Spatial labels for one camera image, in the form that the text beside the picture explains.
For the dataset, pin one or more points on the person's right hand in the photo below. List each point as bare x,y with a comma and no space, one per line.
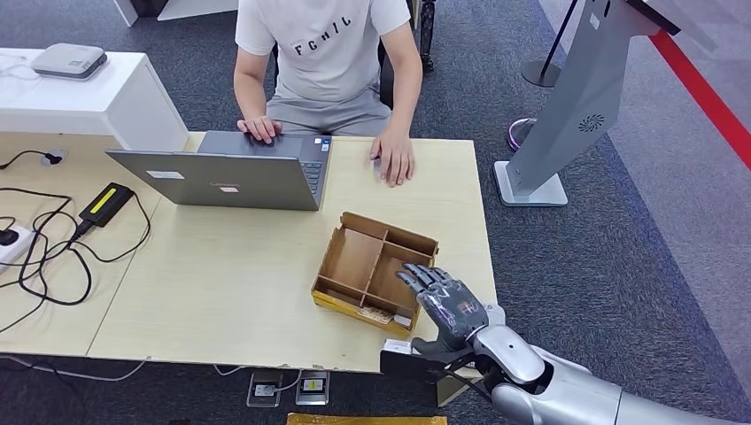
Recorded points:
260,126

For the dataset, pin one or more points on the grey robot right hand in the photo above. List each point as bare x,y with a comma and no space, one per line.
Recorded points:
455,308

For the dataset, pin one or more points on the person's left hand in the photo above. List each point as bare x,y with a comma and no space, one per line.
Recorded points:
392,157

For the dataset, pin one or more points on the grey card reader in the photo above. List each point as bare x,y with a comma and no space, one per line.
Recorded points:
496,314

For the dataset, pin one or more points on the white room key card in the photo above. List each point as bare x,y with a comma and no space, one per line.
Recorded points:
375,317

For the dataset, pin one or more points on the wooden compartment box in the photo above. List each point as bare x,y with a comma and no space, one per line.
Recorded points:
352,258

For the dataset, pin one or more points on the person's right forearm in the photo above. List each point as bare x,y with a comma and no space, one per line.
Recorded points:
249,94

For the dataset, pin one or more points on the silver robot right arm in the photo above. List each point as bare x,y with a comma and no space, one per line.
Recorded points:
586,393

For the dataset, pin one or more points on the person's left forearm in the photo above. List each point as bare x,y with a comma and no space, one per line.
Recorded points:
405,94

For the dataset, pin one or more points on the person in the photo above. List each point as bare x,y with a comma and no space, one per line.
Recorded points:
325,64

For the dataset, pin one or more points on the grey laptop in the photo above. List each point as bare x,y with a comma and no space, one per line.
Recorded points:
234,182

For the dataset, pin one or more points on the beige desk leg panel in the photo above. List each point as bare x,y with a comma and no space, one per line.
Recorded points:
446,396

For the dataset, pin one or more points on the black metal stand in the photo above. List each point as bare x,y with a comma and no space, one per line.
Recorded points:
427,35

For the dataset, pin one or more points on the purple round base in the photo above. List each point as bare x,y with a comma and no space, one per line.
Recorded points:
517,135

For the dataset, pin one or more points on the white furniture base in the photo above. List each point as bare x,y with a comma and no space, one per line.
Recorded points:
196,7

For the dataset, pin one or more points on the yellow orange floor tape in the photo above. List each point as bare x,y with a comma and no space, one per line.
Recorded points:
364,420

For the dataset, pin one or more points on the white cabinet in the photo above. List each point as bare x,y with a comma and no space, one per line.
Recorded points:
117,100

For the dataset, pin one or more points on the floor socket with yellow label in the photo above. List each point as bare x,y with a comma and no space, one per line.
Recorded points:
312,387

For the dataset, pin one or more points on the black power adapter yellow label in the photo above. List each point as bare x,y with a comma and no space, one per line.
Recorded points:
105,203

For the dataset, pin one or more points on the grey desk grommet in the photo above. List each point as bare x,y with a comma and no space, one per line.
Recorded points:
63,155

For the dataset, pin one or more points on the grey flat device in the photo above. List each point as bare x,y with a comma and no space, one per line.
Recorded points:
69,61

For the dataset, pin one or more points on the grey kiosk stand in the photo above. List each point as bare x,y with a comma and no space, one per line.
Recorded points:
586,100

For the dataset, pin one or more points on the floor socket with white plug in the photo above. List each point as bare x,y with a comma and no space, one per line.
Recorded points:
264,390

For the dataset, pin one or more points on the white power strip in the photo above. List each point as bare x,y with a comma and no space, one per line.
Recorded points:
19,249

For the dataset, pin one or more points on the black power plug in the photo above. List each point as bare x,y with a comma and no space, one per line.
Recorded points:
7,237

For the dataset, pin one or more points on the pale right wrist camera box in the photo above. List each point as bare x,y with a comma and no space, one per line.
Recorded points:
397,346

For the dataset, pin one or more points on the black stanchion post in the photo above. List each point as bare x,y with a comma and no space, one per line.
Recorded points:
540,75

